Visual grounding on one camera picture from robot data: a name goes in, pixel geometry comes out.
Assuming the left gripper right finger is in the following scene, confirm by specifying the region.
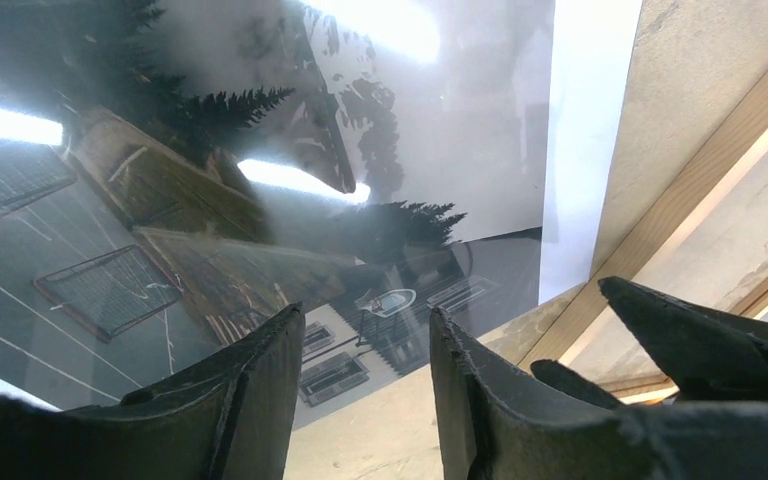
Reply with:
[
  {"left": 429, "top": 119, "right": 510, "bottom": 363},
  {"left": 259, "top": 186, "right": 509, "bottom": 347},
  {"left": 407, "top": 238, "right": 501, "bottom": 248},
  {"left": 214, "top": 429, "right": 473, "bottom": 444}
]
[{"left": 429, "top": 309, "right": 768, "bottom": 479}]

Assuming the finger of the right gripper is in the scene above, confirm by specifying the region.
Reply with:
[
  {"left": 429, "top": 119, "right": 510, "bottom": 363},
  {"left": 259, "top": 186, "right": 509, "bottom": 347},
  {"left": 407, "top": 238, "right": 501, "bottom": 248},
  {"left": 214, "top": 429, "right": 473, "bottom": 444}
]
[
  {"left": 598, "top": 276, "right": 768, "bottom": 401},
  {"left": 531, "top": 359, "right": 625, "bottom": 410}
]

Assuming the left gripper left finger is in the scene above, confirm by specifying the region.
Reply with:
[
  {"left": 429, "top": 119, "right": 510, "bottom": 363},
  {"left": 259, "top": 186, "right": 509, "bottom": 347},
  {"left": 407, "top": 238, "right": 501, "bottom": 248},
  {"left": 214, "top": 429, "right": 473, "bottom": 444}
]
[{"left": 0, "top": 304, "right": 306, "bottom": 479}]

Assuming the wooden picture frame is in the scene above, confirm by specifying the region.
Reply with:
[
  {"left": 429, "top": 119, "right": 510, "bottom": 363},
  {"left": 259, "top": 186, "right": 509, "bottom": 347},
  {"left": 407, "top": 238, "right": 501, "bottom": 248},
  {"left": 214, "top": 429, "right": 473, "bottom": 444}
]
[{"left": 516, "top": 39, "right": 768, "bottom": 405}]

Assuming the photo with glass pane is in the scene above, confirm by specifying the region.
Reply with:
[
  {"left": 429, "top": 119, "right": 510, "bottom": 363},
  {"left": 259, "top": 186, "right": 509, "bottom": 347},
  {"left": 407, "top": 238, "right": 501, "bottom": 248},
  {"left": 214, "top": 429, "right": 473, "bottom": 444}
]
[{"left": 0, "top": 1, "right": 642, "bottom": 427}]

